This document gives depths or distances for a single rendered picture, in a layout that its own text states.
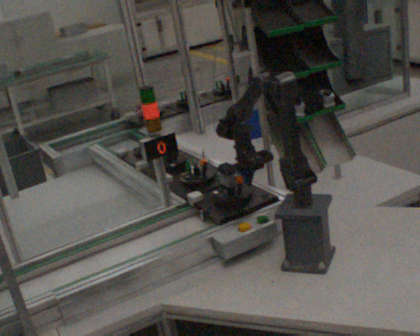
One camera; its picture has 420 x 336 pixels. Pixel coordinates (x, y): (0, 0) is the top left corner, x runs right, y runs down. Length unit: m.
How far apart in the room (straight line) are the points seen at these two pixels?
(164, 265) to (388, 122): 1.77
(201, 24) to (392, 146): 8.31
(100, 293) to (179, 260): 0.27
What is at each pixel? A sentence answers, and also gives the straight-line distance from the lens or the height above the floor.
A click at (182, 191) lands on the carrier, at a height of 0.97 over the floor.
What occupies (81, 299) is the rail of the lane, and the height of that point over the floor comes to 0.93.
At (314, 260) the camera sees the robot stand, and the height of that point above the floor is 0.90.
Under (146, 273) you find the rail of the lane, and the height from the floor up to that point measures 0.93.
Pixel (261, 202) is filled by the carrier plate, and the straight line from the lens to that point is 2.02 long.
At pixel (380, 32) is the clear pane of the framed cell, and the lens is 3.24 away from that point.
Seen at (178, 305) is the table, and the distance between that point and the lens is 1.75.
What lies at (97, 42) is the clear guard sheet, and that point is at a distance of 1.93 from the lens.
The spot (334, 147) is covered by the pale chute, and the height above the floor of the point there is 1.04.
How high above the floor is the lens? 1.83
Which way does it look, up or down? 25 degrees down
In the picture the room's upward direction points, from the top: 12 degrees counter-clockwise
